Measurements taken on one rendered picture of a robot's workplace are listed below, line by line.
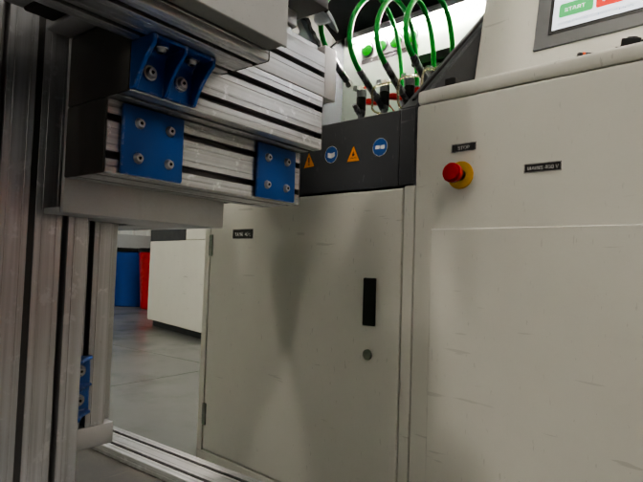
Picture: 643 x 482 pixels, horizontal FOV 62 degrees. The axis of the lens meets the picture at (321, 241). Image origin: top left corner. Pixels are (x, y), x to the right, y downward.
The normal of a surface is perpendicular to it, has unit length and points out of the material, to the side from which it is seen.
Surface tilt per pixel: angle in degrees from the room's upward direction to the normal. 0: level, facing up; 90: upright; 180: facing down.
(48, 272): 90
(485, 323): 90
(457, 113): 90
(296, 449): 90
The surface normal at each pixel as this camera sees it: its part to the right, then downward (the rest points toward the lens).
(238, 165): 0.79, 0.00
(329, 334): -0.67, -0.06
